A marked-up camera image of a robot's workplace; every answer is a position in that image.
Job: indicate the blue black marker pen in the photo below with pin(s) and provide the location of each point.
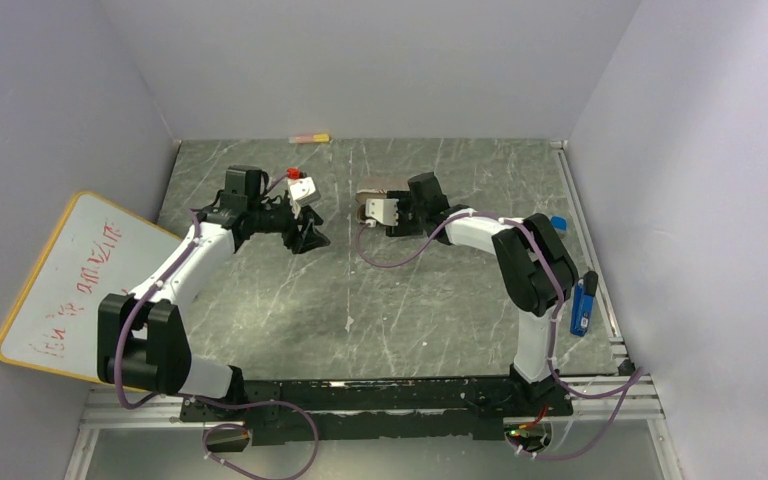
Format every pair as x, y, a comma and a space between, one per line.
584, 299

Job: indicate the pink yellow marker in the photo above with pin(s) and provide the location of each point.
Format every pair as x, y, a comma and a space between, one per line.
319, 138

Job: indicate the yellow framed whiteboard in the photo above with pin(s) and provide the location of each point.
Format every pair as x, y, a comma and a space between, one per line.
97, 248

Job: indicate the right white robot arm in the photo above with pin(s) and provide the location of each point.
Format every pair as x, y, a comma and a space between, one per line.
537, 270

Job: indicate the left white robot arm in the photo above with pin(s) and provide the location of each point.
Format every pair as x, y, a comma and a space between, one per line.
141, 338

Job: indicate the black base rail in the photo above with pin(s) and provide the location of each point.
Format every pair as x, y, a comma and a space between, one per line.
479, 407

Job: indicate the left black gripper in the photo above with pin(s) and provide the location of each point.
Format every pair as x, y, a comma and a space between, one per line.
308, 237

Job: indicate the blue whiteboard eraser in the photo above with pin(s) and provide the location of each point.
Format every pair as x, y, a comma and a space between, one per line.
559, 223

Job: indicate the brown glasses case green lining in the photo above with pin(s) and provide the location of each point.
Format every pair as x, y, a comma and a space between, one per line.
379, 186

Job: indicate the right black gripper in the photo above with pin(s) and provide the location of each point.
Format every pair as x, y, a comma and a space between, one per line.
402, 229

